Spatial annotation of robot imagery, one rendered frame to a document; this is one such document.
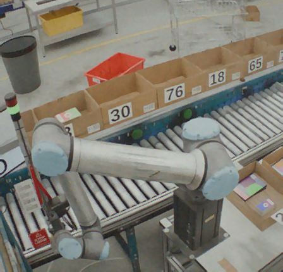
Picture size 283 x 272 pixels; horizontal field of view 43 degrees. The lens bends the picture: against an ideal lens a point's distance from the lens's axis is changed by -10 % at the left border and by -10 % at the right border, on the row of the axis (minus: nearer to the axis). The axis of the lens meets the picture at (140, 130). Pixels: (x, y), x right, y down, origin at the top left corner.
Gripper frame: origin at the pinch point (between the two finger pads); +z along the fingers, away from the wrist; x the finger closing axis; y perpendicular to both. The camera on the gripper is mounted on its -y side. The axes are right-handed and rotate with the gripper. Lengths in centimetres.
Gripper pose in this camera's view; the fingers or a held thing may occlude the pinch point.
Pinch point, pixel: (53, 222)
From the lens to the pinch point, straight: 191.1
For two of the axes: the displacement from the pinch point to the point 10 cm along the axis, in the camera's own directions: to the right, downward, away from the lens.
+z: -3.8, -0.3, 9.3
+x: 8.7, -3.5, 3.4
